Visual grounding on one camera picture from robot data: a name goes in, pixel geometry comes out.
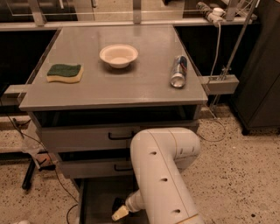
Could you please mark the grey open bottom drawer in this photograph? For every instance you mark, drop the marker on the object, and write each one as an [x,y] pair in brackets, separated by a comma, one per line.
[97,197]

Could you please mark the black rxbar chocolate wrapper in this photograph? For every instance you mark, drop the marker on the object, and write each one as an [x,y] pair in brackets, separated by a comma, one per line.
[118,202]

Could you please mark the grey top drawer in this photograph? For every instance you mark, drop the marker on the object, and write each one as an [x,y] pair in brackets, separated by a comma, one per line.
[101,136]

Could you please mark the white power strip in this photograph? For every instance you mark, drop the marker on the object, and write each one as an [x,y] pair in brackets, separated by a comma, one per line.
[213,16]

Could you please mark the silver blue drink can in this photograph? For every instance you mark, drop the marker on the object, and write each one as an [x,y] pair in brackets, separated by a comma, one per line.
[178,72]

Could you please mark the white paper bowl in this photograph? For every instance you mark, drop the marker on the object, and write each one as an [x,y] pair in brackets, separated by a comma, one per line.
[118,56]

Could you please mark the dark side cabinet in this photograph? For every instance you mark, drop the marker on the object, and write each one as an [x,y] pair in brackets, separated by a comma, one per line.
[256,100]

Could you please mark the grey drawer cabinet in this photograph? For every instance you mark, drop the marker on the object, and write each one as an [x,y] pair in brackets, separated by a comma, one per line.
[138,93]

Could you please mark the grey middle drawer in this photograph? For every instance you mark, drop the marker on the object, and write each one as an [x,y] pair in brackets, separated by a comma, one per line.
[96,168]

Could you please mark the grey metal bracket block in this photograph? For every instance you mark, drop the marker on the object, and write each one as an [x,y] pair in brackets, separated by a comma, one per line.
[216,86]

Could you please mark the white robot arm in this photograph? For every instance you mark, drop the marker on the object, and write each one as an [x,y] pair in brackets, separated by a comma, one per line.
[158,156]

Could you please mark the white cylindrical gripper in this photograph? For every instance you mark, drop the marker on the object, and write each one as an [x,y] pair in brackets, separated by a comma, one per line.
[130,205]

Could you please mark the green yellow sponge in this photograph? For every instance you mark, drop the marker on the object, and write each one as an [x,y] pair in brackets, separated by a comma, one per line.
[65,73]

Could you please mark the black clamp tool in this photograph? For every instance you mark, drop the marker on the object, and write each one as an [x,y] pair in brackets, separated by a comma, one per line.
[41,162]

